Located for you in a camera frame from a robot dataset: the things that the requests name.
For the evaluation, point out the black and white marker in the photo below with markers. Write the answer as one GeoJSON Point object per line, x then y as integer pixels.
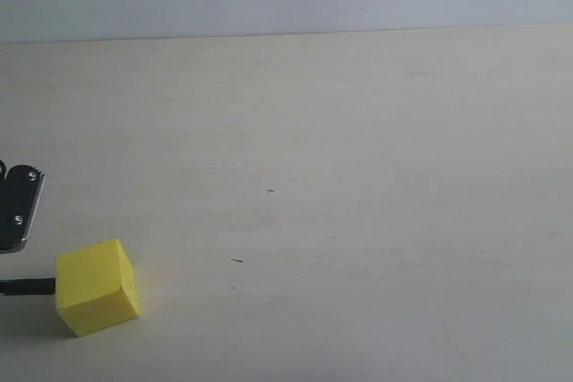
{"type": "Point", "coordinates": [28, 287]}

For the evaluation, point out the yellow foam cube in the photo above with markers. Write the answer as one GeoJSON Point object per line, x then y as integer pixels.
{"type": "Point", "coordinates": [95, 288]}

